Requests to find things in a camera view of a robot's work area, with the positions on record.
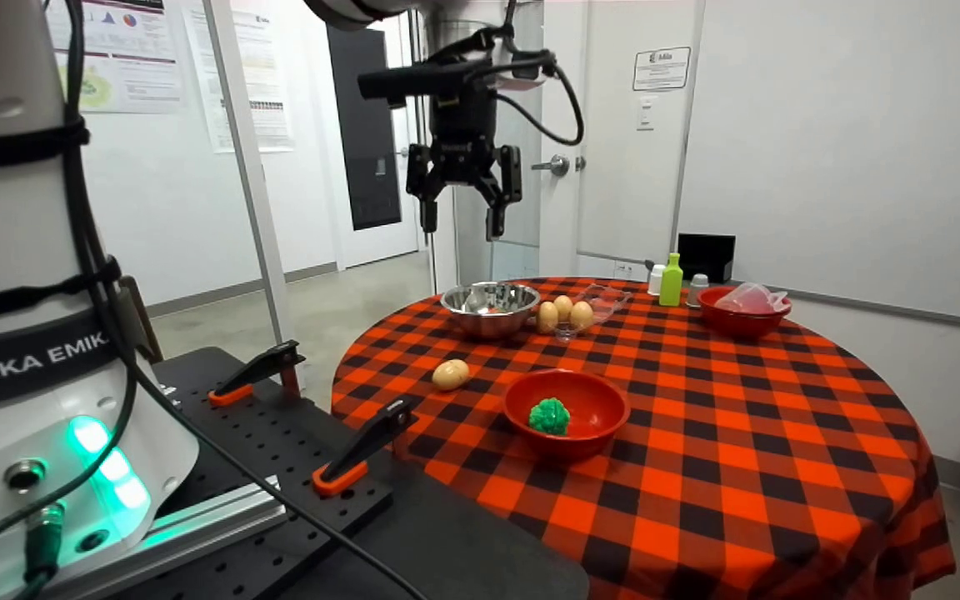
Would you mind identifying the red bowl with green ball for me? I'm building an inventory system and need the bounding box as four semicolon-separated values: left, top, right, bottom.
500;368;634;466

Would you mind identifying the silver metal bowl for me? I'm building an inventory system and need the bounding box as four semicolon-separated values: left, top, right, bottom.
435;278;542;339

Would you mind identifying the paper wall poster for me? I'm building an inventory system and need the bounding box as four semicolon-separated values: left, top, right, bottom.
44;0;191;117

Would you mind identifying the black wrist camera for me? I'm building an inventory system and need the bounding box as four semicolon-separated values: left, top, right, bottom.
355;47;558;112

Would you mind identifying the silver door handle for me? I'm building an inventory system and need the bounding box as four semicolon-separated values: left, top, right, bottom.
531;155;577;179

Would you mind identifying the white door sign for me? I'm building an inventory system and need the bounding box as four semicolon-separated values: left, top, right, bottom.
630;43;697;97

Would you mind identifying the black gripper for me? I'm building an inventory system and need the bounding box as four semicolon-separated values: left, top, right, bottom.
405;74;525;243

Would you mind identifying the silver aluminium rail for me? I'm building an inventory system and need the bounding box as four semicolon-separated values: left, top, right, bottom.
60;474;296;596

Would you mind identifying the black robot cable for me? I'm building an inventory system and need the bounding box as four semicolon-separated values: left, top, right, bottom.
0;0;430;600

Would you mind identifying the black wall panel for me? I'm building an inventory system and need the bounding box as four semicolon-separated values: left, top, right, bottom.
324;23;405;233

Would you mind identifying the orange black plaid tablecloth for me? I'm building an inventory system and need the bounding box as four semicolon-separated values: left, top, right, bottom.
326;275;960;600

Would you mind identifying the green plastic bottle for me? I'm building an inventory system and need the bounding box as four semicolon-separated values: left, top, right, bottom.
657;252;687;314

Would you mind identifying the black orange clamp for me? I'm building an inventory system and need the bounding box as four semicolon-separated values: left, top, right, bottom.
310;395;422;499
207;337;310;415

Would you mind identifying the red bowl with pink plastic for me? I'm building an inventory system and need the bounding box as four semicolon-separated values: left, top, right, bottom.
697;285;795;343

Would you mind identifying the black wall box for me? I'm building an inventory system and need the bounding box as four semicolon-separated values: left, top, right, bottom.
672;229;740;288

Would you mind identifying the green spiky ball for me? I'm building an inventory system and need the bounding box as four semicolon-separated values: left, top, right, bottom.
525;395;577;436

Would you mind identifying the clear plastic egg tray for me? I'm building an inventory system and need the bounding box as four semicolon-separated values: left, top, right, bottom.
531;285;634;339

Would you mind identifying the white door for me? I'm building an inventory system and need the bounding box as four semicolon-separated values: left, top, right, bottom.
534;0;706;279

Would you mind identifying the white paper sheet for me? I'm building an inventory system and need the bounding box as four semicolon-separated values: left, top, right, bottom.
223;0;296;155

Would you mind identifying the grey metal pole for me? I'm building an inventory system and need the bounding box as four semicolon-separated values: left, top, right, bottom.
201;0;300;351

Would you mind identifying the pink plastic wrapper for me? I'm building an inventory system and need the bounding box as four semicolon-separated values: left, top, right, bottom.
712;278;791;317

